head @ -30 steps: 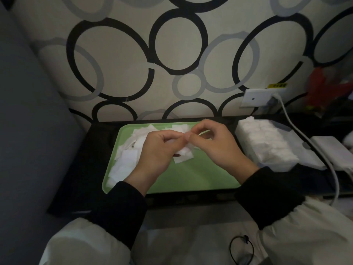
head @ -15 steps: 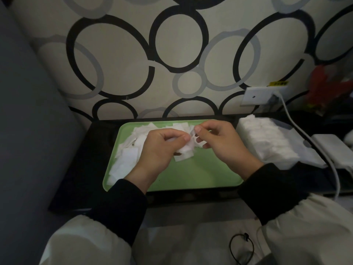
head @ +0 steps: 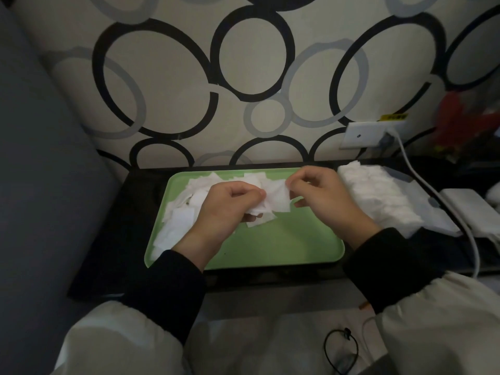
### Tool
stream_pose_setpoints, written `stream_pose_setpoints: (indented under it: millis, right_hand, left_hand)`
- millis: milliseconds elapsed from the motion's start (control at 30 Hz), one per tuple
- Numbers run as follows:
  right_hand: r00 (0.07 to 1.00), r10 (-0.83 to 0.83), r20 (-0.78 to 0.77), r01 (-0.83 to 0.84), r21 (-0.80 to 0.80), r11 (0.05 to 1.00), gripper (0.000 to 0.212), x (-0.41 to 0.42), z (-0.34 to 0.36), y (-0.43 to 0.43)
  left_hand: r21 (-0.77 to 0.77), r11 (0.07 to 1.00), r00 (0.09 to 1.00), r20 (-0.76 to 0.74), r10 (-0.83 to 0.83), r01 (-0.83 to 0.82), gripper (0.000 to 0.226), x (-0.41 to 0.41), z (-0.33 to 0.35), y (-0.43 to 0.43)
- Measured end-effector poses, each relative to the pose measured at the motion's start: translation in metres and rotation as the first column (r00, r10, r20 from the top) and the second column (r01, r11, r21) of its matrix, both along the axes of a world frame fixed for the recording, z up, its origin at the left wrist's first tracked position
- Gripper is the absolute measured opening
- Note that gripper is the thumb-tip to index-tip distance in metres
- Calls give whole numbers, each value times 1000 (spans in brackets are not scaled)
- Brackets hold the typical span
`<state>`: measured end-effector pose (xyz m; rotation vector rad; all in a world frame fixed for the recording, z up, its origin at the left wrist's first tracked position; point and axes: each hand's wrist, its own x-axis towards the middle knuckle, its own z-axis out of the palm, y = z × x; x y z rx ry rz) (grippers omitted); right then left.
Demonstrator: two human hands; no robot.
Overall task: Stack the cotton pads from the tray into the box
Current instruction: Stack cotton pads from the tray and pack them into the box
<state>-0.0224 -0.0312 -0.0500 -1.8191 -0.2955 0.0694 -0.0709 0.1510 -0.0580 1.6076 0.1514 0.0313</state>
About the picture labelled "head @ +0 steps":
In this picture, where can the person's right hand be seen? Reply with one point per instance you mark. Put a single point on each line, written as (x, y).
(332, 203)

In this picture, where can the pile of white cotton pads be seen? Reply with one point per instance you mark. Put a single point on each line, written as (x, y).
(175, 222)

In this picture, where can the green plastic tray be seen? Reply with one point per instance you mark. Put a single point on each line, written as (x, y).
(293, 242)

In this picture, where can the person's left hand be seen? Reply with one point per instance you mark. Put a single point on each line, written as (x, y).
(218, 222)

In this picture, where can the white neck fan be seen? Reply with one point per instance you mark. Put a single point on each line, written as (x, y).
(494, 195)

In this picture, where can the yellow warning sticker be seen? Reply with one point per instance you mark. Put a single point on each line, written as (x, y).
(393, 117)

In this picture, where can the clear plastic box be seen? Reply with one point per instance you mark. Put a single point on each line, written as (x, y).
(410, 232)

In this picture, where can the red decoration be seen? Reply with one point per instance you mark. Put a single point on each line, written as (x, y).
(453, 124)

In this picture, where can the person's right forearm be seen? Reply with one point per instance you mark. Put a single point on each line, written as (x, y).
(422, 304)

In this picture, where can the orange flat piece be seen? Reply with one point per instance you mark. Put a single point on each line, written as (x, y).
(364, 306)

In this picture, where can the person's left forearm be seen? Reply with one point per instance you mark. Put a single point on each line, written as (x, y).
(156, 308)

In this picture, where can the white wall socket plate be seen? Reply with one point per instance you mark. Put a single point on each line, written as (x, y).
(357, 134)

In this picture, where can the white power bank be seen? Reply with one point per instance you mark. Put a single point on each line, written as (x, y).
(468, 208)

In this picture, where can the grey upholstered sofa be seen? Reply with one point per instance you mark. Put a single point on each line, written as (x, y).
(39, 191)

